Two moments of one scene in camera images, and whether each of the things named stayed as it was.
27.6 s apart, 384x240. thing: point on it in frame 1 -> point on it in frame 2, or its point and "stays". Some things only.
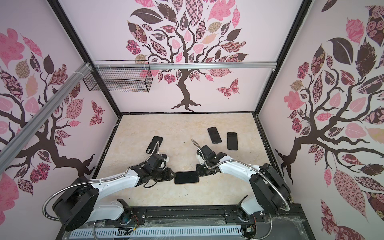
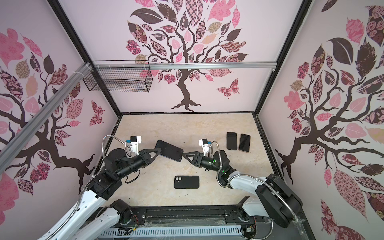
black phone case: [151, 145] -> [186, 182]
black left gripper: [168, 177] -> [146, 157]
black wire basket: [121, 76] stays
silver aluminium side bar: [13, 146] stays
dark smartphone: [214, 135] -> [169, 150]
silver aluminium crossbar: [183, 65] stays
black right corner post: [301, 14] stays
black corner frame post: [59, 11] stays
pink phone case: [186, 177] -> [245, 142]
